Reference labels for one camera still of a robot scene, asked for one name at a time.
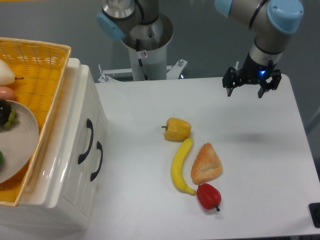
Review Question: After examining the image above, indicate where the yellow bell pepper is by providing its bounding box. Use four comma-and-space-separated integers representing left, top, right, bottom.
162, 117, 192, 142

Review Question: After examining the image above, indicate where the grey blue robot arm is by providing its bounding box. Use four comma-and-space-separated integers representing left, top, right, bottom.
96, 0, 304, 98

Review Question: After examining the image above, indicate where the white drawer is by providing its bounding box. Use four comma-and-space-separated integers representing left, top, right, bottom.
47, 65, 107, 212

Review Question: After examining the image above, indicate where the yellow banana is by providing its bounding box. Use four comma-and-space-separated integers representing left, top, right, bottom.
170, 137, 196, 196

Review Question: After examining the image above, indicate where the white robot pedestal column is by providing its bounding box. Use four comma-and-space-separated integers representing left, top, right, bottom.
122, 13, 173, 81

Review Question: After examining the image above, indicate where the green grape bunch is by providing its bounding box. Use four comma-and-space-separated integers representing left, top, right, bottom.
1, 108, 20, 129

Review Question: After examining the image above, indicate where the yellow woven basket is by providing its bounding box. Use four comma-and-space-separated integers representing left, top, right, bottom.
0, 37, 72, 207

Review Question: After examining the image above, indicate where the red bell pepper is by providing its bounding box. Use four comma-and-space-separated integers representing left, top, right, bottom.
196, 183, 222, 212

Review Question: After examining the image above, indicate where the white pear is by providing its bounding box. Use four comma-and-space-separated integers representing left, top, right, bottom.
0, 60, 24, 86

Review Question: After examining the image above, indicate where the green vegetable piece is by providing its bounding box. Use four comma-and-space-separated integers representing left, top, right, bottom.
0, 151, 4, 165

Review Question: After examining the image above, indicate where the white metal base frame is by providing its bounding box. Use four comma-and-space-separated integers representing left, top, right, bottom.
97, 59, 240, 84

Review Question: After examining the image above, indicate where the grey round plate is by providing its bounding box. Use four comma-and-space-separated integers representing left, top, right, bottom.
0, 100, 39, 183

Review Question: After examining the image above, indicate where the white drawer cabinet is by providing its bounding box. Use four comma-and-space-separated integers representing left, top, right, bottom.
0, 58, 107, 230

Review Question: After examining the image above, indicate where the black pedestal cable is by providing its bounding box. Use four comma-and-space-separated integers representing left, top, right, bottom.
135, 38, 150, 81

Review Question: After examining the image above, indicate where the black corner device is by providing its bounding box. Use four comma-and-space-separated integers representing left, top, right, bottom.
308, 202, 320, 229

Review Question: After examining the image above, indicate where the triangular pastry bread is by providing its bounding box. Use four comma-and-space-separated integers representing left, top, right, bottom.
190, 142, 223, 185

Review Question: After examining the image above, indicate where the dark purple eggplant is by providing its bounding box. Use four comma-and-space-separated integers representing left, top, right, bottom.
0, 99, 12, 126

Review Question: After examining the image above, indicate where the pink sausage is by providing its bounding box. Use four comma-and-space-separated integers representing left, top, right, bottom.
0, 86, 16, 101

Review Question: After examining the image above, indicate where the bottom drawer black handle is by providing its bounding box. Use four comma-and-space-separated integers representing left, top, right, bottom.
90, 141, 104, 182

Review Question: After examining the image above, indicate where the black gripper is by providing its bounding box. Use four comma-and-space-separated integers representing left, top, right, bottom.
222, 53, 282, 98

